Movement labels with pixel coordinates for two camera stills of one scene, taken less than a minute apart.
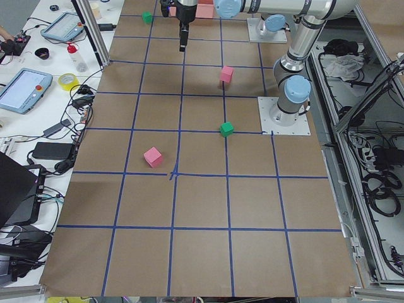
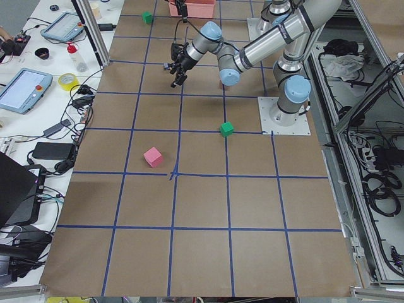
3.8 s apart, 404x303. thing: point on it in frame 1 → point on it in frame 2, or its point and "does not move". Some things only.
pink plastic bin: (203, 11) does not move
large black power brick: (52, 151) does not move
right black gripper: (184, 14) → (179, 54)
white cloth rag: (344, 67) does not move
